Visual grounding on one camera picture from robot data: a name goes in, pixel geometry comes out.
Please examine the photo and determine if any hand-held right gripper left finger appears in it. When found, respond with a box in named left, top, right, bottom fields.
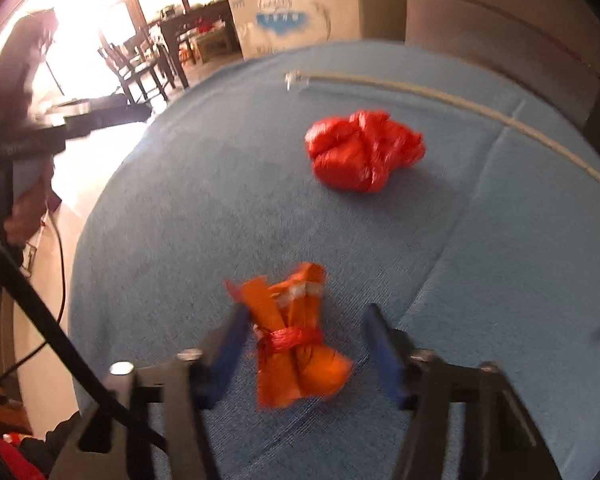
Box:
left=47, top=302, right=253, bottom=480

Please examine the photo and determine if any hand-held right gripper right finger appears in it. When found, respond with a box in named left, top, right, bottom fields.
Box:
left=361, top=302, right=563, bottom=480

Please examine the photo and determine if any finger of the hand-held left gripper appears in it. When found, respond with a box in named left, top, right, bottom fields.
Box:
left=35, top=97, right=153, bottom=138

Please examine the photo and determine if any orange bundle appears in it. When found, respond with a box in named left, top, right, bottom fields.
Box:
left=225, top=261, right=355, bottom=409

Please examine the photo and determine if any person's left hand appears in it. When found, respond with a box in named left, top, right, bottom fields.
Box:
left=2, top=175, right=56, bottom=247

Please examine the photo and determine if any dark wooden chair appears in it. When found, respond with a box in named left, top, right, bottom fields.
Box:
left=97, top=25, right=178, bottom=103

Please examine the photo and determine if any dark wooden table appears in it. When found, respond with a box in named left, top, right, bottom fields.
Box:
left=157, top=0, right=241, bottom=91

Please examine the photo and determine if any red crumpled plastic bag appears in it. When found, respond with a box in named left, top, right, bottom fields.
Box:
left=304, top=108, right=427, bottom=194

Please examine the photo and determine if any red cloth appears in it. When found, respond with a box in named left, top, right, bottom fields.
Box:
left=0, top=430, right=46, bottom=480

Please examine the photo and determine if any cardboard box with blue print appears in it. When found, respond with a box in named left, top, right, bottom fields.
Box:
left=226, top=0, right=408, bottom=60

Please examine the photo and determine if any thin white stick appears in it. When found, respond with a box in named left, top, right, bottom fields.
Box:
left=284, top=71, right=600, bottom=186

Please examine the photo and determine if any grey refrigerator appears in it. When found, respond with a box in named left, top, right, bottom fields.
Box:
left=405, top=0, right=600, bottom=133

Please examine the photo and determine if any thin black cable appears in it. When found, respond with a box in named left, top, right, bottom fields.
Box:
left=0, top=210, right=68, bottom=391

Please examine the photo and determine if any thick black cable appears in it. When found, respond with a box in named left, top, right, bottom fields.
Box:
left=0, top=230, right=171, bottom=461

